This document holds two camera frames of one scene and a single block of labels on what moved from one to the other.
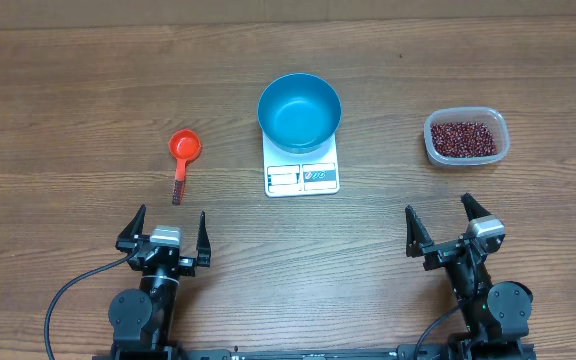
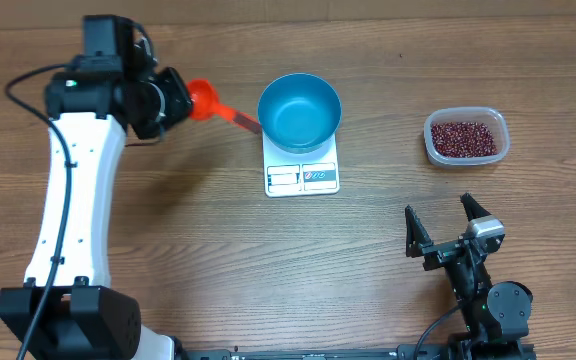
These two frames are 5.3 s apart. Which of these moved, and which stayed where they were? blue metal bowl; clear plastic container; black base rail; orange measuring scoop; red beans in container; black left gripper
Moved: black left gripper; orange measuring scoop
Stayed: clear plastic container; blue metal bowl; black base rail; red beans in container
